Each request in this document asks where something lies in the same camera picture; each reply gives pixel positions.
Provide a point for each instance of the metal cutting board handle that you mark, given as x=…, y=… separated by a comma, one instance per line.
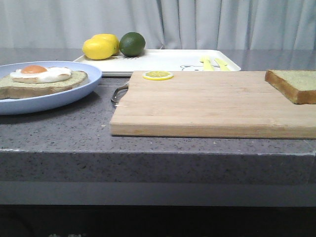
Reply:
x=118, y=93

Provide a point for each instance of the lemon slice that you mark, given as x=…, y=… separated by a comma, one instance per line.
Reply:
x=157, y=75

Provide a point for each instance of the yellow lemon rear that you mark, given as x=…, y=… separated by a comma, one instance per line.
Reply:
x=112, y=38

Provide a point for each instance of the green lime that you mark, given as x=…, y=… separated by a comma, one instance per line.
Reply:
x=132, y=44

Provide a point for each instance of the yellow plastic fork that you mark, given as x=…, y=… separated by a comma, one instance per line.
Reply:
x=206, y=63

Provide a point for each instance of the wooden cutting board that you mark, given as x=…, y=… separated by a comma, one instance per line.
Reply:
x=210, y=104

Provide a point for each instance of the yellow plastic knife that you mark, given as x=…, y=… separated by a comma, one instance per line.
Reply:
x=222, y=64

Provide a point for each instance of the grey curtain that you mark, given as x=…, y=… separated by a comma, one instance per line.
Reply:
x=165, y=24

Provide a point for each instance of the bread slice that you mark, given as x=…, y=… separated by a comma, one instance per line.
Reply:
x=10, y=89
x=298, y=86

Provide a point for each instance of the yellow lemon front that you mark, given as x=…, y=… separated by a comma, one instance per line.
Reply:
x=98, y=48

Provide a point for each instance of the yellow lemon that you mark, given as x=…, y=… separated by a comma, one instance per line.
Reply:
x=98, y=48
x=112, y=38

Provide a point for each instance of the white bear tray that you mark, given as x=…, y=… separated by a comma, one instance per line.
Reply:
x=159, y=60

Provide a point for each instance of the fried egg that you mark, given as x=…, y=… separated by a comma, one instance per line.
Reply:
x=40, y=74

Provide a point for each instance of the blue plate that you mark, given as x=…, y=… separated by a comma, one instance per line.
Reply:
x=46, y=102

